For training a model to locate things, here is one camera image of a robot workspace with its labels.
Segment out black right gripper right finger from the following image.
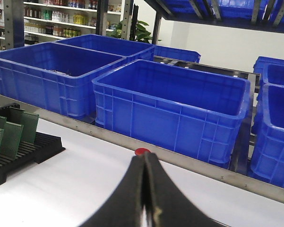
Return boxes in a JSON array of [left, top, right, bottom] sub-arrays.
[[144, 152, 222, 227]]

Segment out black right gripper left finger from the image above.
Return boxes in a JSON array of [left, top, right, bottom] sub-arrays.
[[81, 155, 145, 227]]

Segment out black slotted board rack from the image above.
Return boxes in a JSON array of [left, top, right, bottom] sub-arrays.
[[0, 103, 65, 185]]

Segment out rear green circuit board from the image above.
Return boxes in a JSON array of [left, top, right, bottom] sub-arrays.
[[0, 122, 23, 159]]

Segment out red emergency stop button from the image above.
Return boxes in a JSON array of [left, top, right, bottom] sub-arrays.
[[135, 148, 151, 156]]

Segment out centre blue plastic crate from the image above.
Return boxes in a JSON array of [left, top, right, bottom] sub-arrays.
[[92, 60, 250, 168]]

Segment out blue plastic crate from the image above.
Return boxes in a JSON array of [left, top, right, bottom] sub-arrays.
[[0, 42, 126, 120], [249, 84, 284, 188], [92, 60, 250, 168]]

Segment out right blue plastic crate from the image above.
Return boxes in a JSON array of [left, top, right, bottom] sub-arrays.
[[249, 84, 284, 188]]

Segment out left blue plastic crate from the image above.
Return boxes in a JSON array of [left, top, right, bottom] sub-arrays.
[[0, 42, 126, 120]]

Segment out distant centre blue crate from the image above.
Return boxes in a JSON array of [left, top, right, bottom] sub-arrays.
[[154, 45, 201, 63]]

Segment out far left blue crate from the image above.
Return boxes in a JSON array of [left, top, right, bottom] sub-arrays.
[[57, 34, 155, 62]]

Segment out far right blue crate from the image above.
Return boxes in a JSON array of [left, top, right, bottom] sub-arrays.
[[253, 56, 284, 92]]

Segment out green potted plant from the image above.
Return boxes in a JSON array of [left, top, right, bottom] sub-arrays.
[[106, 20, 153, 44]]

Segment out store shelf with goods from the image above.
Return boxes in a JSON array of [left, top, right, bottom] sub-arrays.
[[0, 0, 126, 53]]

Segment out overhead metal shelf rack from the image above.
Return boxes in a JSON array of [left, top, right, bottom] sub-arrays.
[[147, 0, 284, 34]]

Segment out steel table edge rail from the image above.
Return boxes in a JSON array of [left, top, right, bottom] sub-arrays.
[[0, 95, 284, 203]]

